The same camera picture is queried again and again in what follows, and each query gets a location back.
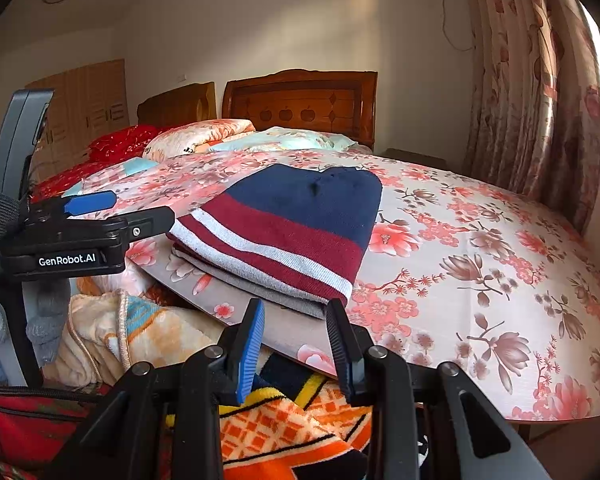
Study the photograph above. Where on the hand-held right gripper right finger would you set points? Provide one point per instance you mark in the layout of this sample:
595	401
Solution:
342	350

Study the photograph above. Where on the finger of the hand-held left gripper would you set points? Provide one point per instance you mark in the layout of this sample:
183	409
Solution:
92	201
145	222

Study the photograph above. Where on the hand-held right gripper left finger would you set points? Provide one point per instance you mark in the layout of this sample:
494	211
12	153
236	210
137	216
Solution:
247	355

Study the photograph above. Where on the striped knit sweater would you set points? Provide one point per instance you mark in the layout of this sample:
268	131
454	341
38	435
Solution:
290	220

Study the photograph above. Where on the person's left hand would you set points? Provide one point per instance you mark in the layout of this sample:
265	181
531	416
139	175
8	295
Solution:
50	315

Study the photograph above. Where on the light blue sheet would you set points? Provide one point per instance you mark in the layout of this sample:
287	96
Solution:
130	166

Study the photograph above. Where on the pink floral quilt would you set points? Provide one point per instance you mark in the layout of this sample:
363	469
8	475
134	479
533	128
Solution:
180	180

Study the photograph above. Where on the red blanket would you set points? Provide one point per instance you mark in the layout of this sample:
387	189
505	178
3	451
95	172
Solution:
115	142

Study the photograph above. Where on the orange and black blanket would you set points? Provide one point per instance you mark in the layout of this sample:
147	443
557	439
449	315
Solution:
280	435

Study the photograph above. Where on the wooden wardrobe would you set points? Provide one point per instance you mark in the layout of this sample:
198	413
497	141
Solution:
85	110

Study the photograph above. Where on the orange floral pillow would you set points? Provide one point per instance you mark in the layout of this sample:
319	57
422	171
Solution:
195	137

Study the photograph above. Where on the orange striped blanket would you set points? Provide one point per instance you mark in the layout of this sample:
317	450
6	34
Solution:
145	330

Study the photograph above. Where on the plain wooden headboard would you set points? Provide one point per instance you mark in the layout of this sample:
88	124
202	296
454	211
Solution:
177	105

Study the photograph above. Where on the light blue floral pillow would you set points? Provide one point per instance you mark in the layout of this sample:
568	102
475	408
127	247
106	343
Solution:
285	139

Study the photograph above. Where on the floral bedsheet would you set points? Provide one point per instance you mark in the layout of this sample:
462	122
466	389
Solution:
480	240

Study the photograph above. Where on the red patterned bag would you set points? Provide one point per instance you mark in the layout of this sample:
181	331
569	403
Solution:
35	430

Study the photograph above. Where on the carved wooden headboard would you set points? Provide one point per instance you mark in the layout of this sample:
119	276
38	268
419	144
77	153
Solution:
300	105

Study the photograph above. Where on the dark wooden nightstand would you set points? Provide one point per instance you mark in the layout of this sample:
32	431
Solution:
415	159

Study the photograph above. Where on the floral curtain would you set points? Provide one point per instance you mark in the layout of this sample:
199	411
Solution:
530	85

